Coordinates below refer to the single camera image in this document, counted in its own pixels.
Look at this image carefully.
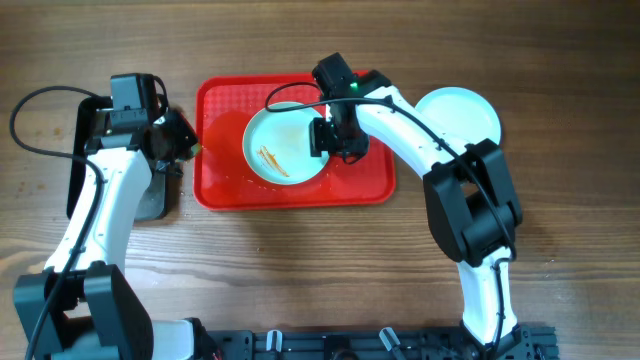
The green and yellow sponge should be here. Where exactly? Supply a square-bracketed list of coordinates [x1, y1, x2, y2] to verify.
[190, 143, 202, 157]

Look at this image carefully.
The light blue plate top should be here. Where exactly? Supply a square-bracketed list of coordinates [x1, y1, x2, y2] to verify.
[242, 102, 329, 186]

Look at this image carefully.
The light blue plate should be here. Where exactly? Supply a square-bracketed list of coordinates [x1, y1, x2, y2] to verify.
[242, 102, 329, 186]
[415, 87, 502, 144]

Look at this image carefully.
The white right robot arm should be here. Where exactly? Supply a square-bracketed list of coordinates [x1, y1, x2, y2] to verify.
[311, 81, 523, 351]

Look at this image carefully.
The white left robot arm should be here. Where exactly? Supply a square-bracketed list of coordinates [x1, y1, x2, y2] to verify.
[14, 110, 211, 359]

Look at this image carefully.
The red serving tray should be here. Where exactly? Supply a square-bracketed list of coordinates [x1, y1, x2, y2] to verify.
[193, 73, 396, 211]

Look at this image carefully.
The black water tray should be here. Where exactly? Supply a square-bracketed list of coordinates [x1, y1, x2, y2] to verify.
[66, 96, 169, 222]

